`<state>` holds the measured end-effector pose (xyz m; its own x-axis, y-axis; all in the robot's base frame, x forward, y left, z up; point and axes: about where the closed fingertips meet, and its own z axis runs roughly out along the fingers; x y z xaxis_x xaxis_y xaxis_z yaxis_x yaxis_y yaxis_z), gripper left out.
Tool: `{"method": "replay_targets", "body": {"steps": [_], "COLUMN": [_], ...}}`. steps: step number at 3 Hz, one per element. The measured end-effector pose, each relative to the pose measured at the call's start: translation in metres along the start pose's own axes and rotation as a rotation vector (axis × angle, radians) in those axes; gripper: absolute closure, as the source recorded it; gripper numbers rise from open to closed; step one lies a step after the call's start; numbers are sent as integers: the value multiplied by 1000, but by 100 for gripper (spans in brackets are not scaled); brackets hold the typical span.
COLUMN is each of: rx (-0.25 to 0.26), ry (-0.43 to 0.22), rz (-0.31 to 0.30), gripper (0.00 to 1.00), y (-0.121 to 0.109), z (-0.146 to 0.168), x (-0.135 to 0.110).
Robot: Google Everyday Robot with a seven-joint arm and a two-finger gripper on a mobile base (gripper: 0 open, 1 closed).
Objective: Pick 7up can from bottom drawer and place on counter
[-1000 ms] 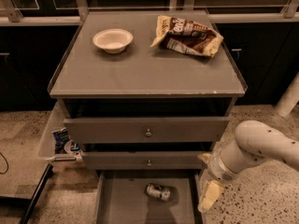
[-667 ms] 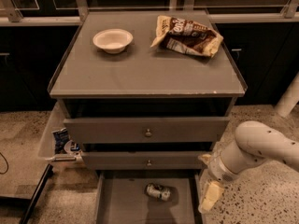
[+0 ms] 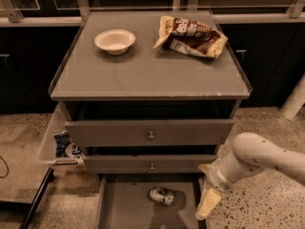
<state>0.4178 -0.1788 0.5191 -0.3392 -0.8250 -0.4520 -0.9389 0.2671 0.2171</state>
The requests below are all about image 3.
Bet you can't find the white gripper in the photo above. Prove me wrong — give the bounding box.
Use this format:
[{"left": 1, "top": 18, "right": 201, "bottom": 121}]
[{"left": 195, "top": 159, "right": 233, "bottom": 220}]

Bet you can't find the green white 7up can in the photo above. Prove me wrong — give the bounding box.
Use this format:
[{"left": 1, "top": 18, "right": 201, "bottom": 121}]
[{"left": 149, "top": 187, "right": 174, "bottom": 206}]

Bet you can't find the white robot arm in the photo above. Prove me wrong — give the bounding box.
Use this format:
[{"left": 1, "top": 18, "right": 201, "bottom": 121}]
[{"left": 195, "top": 133, "right": 305, "bottom": 220}]

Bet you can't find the metal top drawer knob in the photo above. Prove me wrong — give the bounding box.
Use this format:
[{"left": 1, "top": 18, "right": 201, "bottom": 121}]
[{"left": 147, "top": 132, "right": 155, "bottom": 140}]

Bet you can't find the grey bottom drawer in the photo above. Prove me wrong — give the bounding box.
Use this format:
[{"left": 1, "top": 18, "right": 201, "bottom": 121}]
[{"left": 96, "top": 174, "right": 208, "bottom": 229}]

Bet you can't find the grey drawer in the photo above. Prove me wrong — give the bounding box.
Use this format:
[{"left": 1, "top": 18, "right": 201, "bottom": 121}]
[
  {"left": 96, "top": 174, "right": 208, "bottom": 229},
  {"left": 65, "top": 119, "right": 234, "bottom": 147},
  {"left": 83, "top": 155, "right": 216, "bottom": 174}
]

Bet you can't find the grey middle drawer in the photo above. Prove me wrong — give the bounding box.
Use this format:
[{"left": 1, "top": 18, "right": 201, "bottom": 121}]
[{"left": 83, "top": 155, "right": 216, "bottom": 174}]

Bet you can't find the grey drawer cabinet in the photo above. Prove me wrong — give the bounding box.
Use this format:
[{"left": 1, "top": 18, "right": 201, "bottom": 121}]
[{"left": 48, "top": 10, "right": 254, "bottom": 229}]

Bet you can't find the grey top drawer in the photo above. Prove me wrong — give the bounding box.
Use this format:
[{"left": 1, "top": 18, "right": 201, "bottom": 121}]
[{"left": 65, "top": 119, "right": 234, "bottom": 147}]

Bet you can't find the brown chip bag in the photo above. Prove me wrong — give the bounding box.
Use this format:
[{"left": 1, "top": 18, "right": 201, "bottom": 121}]
[{"left": 153, "top": 15, "right": 228, "bottom": 58}]

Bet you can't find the blue snack packet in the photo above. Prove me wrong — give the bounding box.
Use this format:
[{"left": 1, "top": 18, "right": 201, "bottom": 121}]
[{"left": 53, "top": 131, "right": 71, "bottom": 157}]

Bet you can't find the clear plastic bin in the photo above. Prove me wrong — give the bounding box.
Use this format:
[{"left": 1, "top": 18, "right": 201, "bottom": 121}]
[{"left": 39, "top": 105, "right": 86, "bottom": 172}]

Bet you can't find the white bowl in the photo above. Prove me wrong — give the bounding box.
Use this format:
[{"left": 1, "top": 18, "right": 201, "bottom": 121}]
[{"left": 94, "top": 30, "right": 135, "bottom": 55}]

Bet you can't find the black floor rail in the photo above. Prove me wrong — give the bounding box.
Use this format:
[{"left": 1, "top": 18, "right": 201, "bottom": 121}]
[{"left": 19, "top": 168, "right": 54, "bottom": 229}]

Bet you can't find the black cable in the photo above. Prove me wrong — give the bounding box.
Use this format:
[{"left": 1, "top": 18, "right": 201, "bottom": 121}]
[{"left": 0, "top": 156, "right": 10, "bottom": 179}]

